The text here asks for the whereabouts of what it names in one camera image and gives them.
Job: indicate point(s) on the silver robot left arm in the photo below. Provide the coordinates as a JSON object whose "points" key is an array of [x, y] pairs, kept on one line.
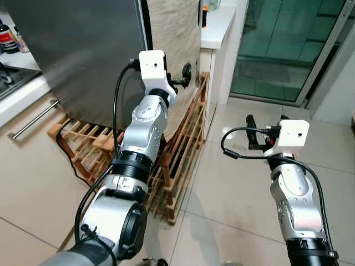
{"points": [[141, 133]]}

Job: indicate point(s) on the beige cloth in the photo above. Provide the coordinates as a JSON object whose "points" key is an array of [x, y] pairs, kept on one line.
{"points": [[175, 39]]}

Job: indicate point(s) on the white counter cabinet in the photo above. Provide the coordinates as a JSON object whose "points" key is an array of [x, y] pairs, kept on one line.
{"points": [[219, 33]]}

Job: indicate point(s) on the orange black bottle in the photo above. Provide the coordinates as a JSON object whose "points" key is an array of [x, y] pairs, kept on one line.
{"points": [[204, 16]]}

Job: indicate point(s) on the wooden wine rack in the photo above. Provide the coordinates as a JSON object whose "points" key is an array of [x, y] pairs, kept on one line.
{"points": [[183, 149]]}

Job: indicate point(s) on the glass sliding door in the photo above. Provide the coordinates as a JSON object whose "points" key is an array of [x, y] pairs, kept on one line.
{"points": [[283, 44]]}

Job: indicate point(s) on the white kitchen counter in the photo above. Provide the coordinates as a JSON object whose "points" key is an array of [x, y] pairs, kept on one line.
{"points": [[22, 94]]}

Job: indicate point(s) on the black stove top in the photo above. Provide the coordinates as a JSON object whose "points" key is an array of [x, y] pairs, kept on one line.
{"points": [[12, 80]]}

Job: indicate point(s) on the robot left leg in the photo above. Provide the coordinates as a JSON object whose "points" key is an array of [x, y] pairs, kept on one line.
{"points": [[154, 262]]}

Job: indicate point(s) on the dark sauce bottle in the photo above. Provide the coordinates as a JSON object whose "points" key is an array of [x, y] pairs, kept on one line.
{"points": [[8, 39]]}

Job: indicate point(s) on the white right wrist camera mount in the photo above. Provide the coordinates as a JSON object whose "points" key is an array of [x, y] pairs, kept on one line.
{"points": [[291, 136]]}

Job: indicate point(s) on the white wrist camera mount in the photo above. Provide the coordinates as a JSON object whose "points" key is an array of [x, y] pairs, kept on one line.
{"points": [[291, 136], [152, 66]]}

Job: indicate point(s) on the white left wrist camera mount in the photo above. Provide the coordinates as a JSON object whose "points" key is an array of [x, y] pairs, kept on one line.
{"points": [[152, 66]]}

